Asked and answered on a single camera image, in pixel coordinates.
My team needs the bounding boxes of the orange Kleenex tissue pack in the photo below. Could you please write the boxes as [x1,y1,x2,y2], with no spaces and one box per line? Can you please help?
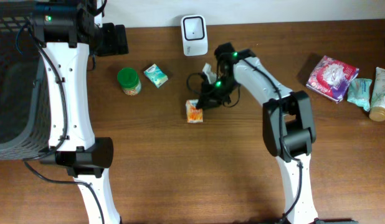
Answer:
[186,100,203,123]

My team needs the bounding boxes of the green lid jar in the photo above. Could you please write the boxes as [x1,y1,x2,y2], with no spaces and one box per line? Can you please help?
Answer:
[117,68,141,96]

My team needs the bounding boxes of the teal Kleenex tissue pack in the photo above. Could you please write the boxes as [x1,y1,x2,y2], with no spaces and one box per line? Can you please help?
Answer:
[144,63,168,88]

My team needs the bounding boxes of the red purple tissue pack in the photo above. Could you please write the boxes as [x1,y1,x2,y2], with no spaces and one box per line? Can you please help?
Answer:
[306,55,359,103]

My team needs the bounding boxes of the mint green wipes pack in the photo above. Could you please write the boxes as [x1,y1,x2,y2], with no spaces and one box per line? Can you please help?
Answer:
[347,78,373,112]

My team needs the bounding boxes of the white floral cream tube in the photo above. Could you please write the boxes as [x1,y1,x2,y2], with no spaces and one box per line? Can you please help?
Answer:
[369,67,385,122]

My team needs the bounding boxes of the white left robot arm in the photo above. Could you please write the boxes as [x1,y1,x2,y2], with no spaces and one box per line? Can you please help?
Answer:
[27,1,128,223]

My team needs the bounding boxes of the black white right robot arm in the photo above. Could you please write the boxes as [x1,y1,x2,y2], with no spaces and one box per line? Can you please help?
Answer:
[196,43,318,223]

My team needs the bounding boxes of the white barcode scanner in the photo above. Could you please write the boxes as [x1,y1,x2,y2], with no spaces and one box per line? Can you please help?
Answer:
[181,15,209,57]

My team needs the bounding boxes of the grey plastic basket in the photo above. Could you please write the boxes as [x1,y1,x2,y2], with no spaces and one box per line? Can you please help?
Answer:
[0,1,50,160]

